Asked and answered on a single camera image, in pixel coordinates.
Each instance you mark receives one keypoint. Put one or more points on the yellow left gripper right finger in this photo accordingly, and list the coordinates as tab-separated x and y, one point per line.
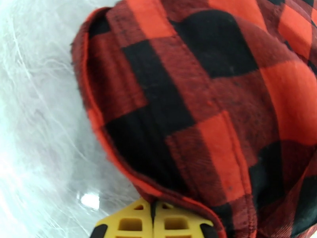
161	220

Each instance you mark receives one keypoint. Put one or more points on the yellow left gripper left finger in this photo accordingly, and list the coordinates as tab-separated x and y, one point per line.
146	220

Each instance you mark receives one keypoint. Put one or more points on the red black plaid shirt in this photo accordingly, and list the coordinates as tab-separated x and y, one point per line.
210	108

